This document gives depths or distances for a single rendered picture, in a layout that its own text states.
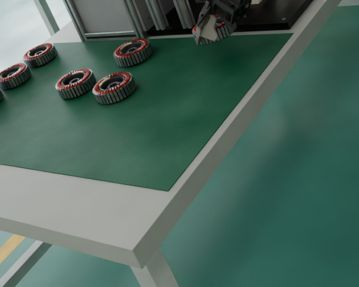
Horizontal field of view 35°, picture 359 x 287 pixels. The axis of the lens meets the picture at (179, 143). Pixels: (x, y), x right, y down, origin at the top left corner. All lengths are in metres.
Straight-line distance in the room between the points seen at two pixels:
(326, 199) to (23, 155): 1.11
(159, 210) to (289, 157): 1.32
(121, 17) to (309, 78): 1.24
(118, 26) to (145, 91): 0.42
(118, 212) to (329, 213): 1.08
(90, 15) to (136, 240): 1.04
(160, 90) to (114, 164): 0.29
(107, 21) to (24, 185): 0.72
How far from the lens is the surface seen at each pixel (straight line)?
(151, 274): 1.13
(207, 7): 1.40
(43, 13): 3.70
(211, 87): 1.38
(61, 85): 1.63
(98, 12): 1.88
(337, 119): 2.48
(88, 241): 1.09
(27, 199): 1.29
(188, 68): 1.51
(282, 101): 2.69
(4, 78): 1.87
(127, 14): 1.79
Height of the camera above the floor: 1.39
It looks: 32 degrees down
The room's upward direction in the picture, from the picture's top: 22 degrees counter-clockwise
